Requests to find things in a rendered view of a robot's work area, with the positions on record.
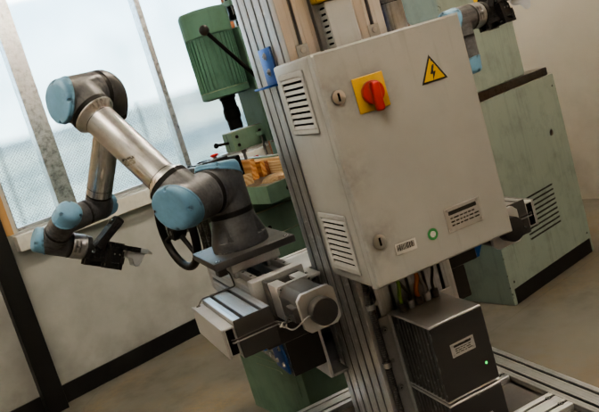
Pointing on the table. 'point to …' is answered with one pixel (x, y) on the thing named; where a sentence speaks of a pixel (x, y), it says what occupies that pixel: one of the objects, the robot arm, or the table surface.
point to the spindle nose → (232, 112)
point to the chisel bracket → (242, 138)
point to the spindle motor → (213, 53)
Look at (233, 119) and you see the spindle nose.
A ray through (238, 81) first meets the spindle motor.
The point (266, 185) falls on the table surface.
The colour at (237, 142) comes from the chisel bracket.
